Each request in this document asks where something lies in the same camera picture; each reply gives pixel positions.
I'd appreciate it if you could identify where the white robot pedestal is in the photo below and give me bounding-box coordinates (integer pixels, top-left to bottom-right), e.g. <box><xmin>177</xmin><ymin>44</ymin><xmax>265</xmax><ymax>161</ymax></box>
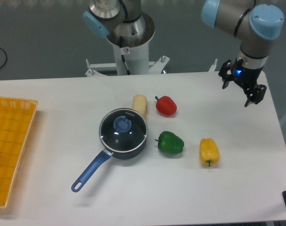
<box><xmin>83</xmin><ymin>11</ymin><xmax>170</xmax><ymax>77</ymax></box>

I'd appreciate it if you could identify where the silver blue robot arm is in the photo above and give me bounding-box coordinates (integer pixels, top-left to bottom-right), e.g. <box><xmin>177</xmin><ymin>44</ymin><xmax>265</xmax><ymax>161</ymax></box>
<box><xmin>83</xmin><ymin>0</ymin><xmax>284</xmax><ymax>105</ymax></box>

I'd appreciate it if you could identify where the yellow woven basket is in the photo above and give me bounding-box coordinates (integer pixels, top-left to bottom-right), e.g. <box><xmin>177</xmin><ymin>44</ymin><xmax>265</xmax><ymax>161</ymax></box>
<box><xmin>0</xmin><ymin>97</ymin><xmax>38</xmax><ymax>209</ymax></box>

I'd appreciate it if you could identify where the red bell pepper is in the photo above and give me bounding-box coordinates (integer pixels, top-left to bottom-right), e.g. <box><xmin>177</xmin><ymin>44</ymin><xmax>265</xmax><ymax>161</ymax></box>
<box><xmin>155</xmin><ymin>96</ymin><xmax>177</xmax><ymax>116</ymax></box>

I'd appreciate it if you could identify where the black cable on floor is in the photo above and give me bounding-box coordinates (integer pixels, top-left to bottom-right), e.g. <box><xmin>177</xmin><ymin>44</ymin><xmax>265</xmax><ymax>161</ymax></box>
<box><xmin>0</xmin><ymin>45</ymin><xmax>8</xmax><ymax>75</ymax></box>

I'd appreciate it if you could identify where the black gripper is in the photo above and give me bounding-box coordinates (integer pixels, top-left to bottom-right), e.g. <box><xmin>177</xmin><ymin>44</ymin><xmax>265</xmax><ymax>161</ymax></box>
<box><xmin>218</xmin><ymin>58</ymin><xmax>267</xmax><ymax>107</ymax></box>

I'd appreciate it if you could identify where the yellow bell pepper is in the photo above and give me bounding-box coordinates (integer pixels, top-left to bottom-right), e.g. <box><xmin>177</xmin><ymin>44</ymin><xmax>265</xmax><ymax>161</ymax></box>
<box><xmin>199</xmin><ymin>138</ymin><xmax>220</xmax><ymax>167</ymax></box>

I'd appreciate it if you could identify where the dark blue saucepan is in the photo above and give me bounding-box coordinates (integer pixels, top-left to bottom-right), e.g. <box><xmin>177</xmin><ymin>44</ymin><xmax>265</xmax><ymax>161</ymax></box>
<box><xmin>71</xmin><ymin>108</ymin><xmax>148</xmax><ymax>193</ymax></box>

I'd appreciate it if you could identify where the glass lid blue knob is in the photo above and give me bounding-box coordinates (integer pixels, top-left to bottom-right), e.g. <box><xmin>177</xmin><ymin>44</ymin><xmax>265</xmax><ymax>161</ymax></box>
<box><xmin>99</xmin><ymin>108</ymin><xmax>148</xmax><ymax>152</ymax></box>

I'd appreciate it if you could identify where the green bell pepper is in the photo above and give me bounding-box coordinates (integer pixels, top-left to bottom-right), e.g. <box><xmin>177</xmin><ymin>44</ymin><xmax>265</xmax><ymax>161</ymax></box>
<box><xmin>156</xmin><ymin>131</ymin><xmax>185</xmax><ymax>154</ymax></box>

